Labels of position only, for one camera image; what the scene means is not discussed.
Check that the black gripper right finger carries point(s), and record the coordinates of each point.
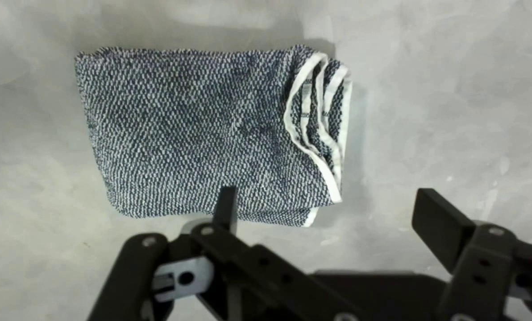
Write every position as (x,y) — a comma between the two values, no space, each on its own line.
(486,268)

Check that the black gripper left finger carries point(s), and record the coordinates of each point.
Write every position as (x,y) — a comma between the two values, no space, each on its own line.
(249,261)

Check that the grey towel with white trim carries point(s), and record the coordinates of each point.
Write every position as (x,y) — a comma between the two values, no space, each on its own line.
(188,131)

